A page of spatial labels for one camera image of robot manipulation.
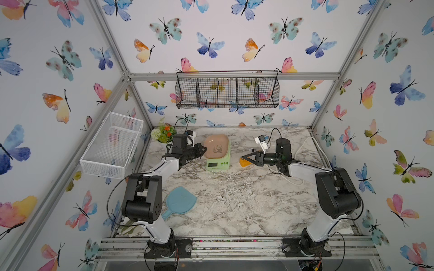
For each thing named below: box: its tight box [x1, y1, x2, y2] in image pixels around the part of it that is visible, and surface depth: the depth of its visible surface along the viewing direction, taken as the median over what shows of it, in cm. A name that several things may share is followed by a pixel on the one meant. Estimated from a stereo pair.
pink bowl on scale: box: [203, 133, 229, 159], surface depth 93 cm
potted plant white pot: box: [150, 116, 177, 144], surface depth 98 cm
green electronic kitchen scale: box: [205, 138, 232, 171], surface depth 90 cm
